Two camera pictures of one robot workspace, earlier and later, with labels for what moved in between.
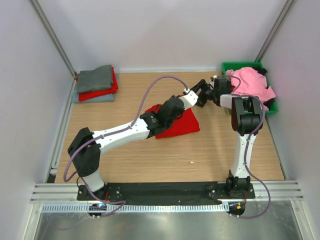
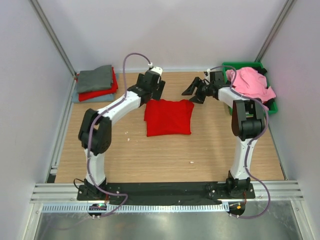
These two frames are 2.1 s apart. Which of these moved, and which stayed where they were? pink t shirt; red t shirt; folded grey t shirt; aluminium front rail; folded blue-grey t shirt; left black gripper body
Moved: left black gripper body; red t shirt
Stayed: aluminium front rail; folded blue-grey t shirt; folded grey t shirt; pink t shirt
